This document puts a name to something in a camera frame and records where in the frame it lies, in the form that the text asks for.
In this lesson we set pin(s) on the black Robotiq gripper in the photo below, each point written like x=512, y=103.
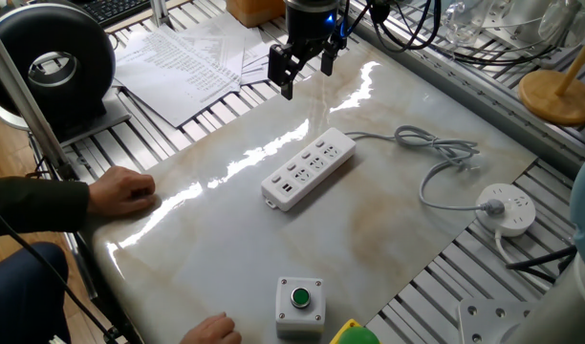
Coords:
x=307, y=21

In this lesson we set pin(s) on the white four-button power strip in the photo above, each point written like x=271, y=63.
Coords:
x=307, y=169

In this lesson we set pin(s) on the person's left forearm dark sleeve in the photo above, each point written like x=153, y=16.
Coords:
x=34, y=205

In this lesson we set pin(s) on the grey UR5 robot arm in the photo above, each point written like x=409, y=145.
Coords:
x=560, y=310

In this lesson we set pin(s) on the person's left hand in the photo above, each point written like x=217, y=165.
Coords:
x=118, y=191

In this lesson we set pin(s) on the person's right hand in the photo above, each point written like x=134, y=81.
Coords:
x=211, y=332

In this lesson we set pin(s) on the pile of white paper sheets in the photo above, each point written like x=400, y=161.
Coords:
x=254, y=52

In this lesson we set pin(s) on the wooden box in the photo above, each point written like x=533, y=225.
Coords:
x=254, y=12

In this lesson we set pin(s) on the large printed paper sheet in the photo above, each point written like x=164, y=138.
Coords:
x=178, y=76

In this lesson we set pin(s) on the metal stand leg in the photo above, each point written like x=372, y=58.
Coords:
x=159, y=12

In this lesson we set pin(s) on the grey aluminium beam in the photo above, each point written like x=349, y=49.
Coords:
x=464, y=91

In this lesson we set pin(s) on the clear plastic container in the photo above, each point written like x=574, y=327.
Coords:
x=488, y=21

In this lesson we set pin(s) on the black keyboard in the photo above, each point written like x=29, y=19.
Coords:
x=115, y=9

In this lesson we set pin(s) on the marble pattern tile board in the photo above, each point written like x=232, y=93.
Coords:
x=225, y=248

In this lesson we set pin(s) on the wooden stand with round base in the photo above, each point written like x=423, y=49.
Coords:
x=555, y=100

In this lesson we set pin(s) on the grey box small green button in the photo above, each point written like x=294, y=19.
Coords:
x=299, y=317

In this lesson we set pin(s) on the round white socket hub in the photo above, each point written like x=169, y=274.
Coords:
x=517, y=215

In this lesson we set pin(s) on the yellow box large green button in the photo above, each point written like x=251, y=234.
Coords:
x=359, y=337

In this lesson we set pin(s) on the person's leg blue jeans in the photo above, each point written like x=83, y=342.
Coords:
x=25, y=291

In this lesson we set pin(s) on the grey device base plate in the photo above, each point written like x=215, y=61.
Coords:
x=96, y=122

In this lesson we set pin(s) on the aluminium frame post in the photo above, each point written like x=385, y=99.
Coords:
x=25, y=105

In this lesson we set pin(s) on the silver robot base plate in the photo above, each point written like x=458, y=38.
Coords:
x=483, y=325

